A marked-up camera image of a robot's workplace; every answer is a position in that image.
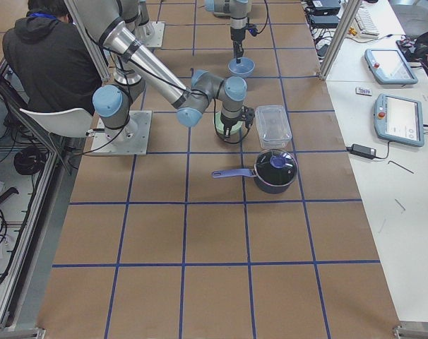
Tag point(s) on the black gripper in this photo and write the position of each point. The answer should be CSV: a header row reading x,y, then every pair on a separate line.
x,y
229,123
237,35

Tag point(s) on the blue bowl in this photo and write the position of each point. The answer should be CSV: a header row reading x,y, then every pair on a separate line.
x,y
242,67

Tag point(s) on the green bowl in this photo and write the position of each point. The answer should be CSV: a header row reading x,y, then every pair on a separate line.
x,y
219,126

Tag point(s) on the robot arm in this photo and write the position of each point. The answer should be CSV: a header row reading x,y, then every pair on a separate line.
x,y
238,11
117,27

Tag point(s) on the clear plastic lidded container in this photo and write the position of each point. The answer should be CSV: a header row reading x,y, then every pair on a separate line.
x,y
273,126

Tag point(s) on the dark blue saucepan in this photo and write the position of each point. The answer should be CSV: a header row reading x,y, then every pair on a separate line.
x,y
273,172

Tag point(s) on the black power adapter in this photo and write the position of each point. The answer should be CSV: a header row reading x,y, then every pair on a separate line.
x,y
362,151

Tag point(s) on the white keyboard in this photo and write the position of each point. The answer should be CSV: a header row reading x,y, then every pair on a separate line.
x,y
364,25

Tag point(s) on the allen key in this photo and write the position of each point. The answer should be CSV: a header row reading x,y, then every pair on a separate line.
x,y
400,166

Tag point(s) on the far teach pendant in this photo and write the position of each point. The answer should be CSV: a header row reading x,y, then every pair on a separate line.
x,y
389,67

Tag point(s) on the teach pendant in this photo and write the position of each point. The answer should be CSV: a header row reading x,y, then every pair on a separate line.
x,y
399,119
389,67

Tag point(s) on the near teach pendant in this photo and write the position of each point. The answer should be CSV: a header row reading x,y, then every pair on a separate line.
x,y
399,119

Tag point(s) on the white chair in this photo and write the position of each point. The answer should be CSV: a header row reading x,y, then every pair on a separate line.
x,y
72,123

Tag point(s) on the seated person in hoodie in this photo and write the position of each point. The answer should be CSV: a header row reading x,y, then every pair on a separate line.
x,y
46,52

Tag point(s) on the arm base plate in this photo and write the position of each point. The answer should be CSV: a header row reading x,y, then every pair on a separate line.
x,y
151,34
133,140

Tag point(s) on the aluminium frame post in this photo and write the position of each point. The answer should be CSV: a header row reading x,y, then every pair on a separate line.
x,y
348,15

